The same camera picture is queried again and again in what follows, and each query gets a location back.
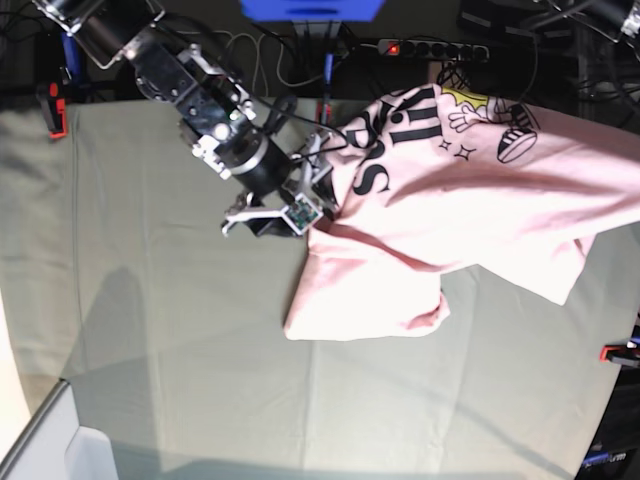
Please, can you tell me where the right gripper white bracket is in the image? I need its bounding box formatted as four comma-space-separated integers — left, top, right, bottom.
221, 133, 339, 238

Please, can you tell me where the white bin corner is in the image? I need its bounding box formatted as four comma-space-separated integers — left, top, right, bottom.
64, 426, 119, 480

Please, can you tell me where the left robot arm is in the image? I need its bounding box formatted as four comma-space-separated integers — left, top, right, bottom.
524, 0, 639, 44

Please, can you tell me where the green table cloth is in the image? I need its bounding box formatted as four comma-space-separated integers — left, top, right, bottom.
1, 102, 639, 479

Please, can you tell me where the red black clamp centre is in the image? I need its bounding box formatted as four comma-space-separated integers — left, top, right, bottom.
316, 101, 331, 125

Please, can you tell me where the red black clamp left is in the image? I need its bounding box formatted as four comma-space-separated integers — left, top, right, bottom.
36, 82, 68, 140

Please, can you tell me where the black power strip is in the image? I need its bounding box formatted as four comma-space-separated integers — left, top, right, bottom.
377, 39, 490, 63

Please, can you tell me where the pink printed t-shirt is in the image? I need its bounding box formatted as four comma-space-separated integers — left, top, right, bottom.
284, 84, 639, 341

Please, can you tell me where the blue clamp handle left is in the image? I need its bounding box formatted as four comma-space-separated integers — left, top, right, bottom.
61, 33, 83, 84

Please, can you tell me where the blue clamp handle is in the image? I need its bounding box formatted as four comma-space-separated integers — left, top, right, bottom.
323, 52, 334, 87
61, 33, 83, 84

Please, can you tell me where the blue clamp handle centre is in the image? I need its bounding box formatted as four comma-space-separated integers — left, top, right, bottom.
323, 52, 334, 87

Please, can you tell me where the white grey cable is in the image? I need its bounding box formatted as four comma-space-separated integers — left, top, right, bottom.
224, 32, 331, 97

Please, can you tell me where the black cable bundle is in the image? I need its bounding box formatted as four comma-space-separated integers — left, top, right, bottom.
434, 59, 474, 91

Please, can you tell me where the red black clamp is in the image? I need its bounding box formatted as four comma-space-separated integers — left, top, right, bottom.
316, 101, 331, 125
36, 82, 68, 140
600, 339, 639, 369

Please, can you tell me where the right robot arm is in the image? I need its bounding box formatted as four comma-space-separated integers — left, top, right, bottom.
35, 1, 337, 237

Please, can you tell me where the red black clamp right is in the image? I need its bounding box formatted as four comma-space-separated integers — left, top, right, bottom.
600, 339, 639, 369

